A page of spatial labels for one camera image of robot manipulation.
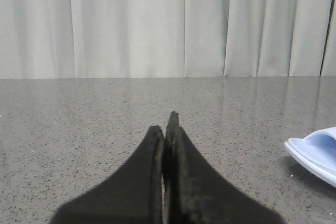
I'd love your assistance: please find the beige pleated curtain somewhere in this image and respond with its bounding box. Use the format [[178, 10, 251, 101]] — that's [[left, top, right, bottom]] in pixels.
[[1, 0, 335, 79]]

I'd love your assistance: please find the light blue slipper, right side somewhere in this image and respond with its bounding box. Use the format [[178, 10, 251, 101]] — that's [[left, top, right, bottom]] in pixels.
[[284, 127, 335, 187]]

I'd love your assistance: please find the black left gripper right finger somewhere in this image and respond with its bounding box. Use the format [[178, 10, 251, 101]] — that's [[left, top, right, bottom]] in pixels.
[[163, 111, 286, 223]]

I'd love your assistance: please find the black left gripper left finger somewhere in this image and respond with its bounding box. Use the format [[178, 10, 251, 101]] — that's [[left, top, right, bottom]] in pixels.
[[51, 126, 164, 223]]

